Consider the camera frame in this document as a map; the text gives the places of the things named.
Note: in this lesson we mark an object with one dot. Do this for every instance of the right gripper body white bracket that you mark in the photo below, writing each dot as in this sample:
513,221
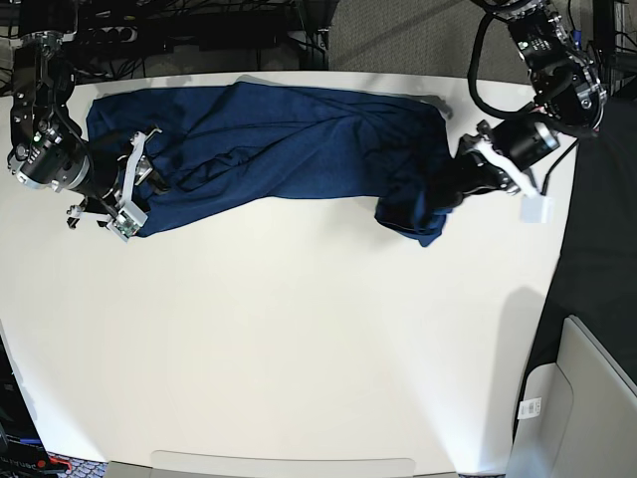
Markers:
106,182

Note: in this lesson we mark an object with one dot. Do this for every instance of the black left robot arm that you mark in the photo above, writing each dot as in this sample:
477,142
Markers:
568,99

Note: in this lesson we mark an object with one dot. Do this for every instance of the black box with label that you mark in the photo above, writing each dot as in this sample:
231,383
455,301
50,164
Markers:
18,459

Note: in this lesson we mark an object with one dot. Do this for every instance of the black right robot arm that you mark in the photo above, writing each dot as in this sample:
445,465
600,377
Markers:
48,150

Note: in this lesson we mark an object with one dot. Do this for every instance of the blue long-sleeve shirt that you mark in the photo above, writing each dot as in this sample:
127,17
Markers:
219,148

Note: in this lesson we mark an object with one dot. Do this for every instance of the black cloth side cover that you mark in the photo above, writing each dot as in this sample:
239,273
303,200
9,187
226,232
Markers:
595,276

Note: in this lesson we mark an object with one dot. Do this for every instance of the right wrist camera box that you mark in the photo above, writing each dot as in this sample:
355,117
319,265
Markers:
128,221

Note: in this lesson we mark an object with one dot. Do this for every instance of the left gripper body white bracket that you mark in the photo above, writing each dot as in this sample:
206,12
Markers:
488,163

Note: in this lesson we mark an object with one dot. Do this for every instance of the beige plastic bin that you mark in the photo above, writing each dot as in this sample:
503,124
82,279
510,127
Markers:
578,414

